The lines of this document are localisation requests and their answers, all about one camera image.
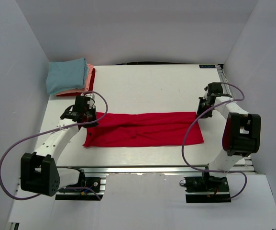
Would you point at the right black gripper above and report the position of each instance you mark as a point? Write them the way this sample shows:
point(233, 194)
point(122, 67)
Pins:
point(202, 100)

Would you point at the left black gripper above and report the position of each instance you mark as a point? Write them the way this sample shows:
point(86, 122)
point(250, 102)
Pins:
point(92, 109)

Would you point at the bright red t shirt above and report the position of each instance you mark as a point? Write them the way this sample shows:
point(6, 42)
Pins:
point(140, 130)

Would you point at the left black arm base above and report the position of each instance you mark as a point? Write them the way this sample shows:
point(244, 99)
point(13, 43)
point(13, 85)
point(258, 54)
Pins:
point(87, 188)

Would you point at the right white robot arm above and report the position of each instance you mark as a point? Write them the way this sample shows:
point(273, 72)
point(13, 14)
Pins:
point(241, 136)

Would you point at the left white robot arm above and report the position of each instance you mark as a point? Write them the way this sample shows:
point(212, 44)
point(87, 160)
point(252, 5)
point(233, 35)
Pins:
point(39, 172)

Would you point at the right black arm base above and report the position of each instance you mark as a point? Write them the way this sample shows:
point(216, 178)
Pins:
point(206, 189)

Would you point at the folded dark red t shirt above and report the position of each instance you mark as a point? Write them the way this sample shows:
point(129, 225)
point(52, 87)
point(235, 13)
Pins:
point(90, 86)

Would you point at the blue label sticker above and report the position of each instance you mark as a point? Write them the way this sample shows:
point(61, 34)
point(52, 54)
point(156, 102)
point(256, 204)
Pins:
point(203, 66)

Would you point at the folded light blue t shirt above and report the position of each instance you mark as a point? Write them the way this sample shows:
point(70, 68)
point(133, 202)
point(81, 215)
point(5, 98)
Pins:
point(67, 75)

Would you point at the folded pink t shirt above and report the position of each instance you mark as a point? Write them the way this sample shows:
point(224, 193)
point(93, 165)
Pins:
point(90, 69)

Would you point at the aluminium table frame rail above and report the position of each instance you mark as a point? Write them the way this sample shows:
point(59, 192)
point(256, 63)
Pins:
point(135, 169)

